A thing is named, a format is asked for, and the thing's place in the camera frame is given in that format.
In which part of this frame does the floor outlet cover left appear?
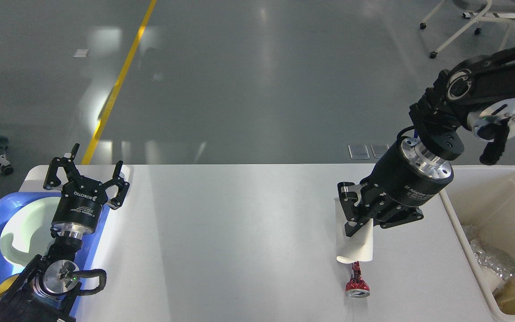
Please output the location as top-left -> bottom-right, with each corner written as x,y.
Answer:
348,144 -> 371,160

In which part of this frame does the beige waste bin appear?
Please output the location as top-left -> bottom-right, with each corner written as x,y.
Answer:
439,165 -> 515,322

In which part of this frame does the white paper cup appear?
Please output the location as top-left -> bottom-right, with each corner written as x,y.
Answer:
480,266 -> 506,296
334,197 -> 374,264

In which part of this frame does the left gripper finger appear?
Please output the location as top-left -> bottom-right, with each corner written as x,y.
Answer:
43,143 -> 81,191
101,161 -> 130,210

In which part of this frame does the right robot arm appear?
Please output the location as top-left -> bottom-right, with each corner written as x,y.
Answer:
337,47 -> 515,237

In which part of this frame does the dark grey mug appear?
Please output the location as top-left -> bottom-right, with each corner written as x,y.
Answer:
0,273 -> 20,300

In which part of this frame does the foil sheet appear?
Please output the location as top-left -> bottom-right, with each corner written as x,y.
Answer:
470,238 -> 515,282

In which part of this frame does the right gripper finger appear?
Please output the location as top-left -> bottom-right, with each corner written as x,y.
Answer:
337,182 -> 388,237
374,206 -> 424,229

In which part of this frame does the white office chair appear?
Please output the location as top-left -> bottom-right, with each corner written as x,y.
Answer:
419,0 -> 515,59

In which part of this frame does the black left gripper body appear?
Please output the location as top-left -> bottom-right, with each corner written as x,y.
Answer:
51,185 -> 108,235

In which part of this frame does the floor outlet cover right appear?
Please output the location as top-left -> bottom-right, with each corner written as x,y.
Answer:
370,144 -> 390,159

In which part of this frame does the floor outlet cover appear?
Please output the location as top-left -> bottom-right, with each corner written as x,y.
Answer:
348,144 -> 371,160
370,144 -> 390,159

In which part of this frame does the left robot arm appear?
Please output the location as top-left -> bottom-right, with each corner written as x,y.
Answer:
0,144 -> 130,322

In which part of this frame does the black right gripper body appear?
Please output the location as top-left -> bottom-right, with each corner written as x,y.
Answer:
361,136 -> 454,207

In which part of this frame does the crushed red soda can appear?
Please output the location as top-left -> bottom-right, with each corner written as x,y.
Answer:
345,261 -> 370,298

